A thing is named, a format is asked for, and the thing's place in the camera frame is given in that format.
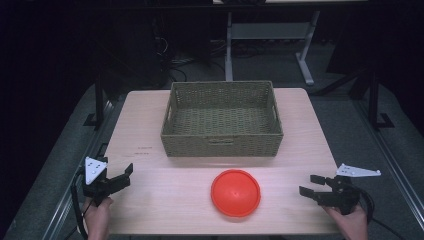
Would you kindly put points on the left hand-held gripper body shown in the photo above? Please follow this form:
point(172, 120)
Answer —
point(94, 173)

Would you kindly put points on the person's left hand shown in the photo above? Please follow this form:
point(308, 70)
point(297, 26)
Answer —
point(97, 218)

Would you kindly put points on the aluminium floor rail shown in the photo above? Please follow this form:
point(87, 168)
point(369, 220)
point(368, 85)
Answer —
point(71, 186)
point(393, 160)

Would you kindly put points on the person's right hand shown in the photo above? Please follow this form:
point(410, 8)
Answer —
point(350, 225)

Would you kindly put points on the black metal stand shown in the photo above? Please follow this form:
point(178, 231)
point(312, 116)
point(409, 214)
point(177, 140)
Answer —
point(99, 100)
point(374, 103)

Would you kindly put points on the white metal desk frame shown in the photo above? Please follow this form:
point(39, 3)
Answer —
point(266, 30)

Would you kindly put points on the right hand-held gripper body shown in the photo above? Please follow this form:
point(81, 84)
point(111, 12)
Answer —
point(343, 196)

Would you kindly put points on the olive woven basket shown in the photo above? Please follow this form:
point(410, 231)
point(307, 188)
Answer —
point(221, 145)

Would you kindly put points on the orange plastic bowl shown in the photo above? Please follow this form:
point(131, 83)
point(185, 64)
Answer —
point(235, 193)

